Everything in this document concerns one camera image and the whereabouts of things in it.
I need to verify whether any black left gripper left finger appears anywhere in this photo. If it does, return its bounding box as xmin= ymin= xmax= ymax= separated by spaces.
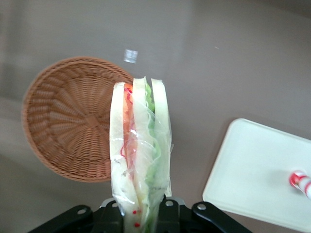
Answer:
xmin=29 ymin=198 xmax=124 ymax=233

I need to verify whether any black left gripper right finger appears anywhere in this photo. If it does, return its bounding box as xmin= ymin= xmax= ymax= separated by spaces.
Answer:
xmin=157 ymin=195 xmax=251 ymax=233

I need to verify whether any plastic sandwich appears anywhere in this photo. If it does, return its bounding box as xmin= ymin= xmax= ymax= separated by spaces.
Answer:
xmin=109 ymin=76 xmax=174 ymax=233

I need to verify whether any cream plastic tray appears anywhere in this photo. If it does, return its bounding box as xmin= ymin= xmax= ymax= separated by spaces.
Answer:
xmin=202 ymin=118 xmax=311 ymax=233

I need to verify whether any round brown wicker basket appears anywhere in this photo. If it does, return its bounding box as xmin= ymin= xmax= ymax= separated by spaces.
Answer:
xmin=21 ymin=56 xmax=136 ymax=183

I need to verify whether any red and white soda can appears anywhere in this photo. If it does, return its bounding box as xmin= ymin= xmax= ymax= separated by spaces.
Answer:
xmin=288 ymin=169 xmax=311 ymax=201

